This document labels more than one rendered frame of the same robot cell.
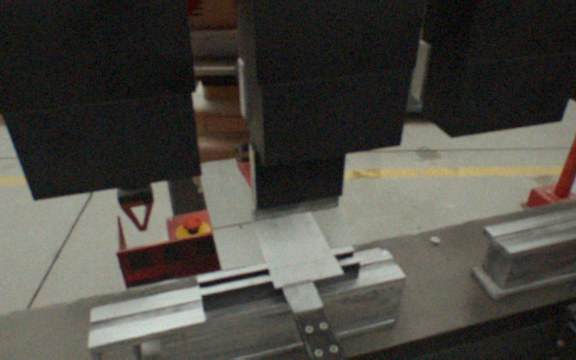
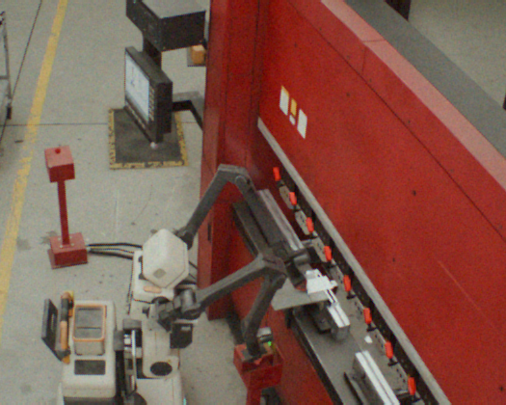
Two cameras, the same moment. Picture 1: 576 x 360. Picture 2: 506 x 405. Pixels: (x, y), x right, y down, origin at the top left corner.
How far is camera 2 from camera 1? 3.74 m
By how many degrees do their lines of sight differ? 76
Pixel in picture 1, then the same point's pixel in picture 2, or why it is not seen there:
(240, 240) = (315, 295)
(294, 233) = (311, 284)
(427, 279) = not seen: hidden behind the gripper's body
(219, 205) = (300, 301)
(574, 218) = (286, 230)
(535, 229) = (292, 240)
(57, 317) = (324, 356)
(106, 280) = not seen: outside the picture
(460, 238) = not seen: hidden behind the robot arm
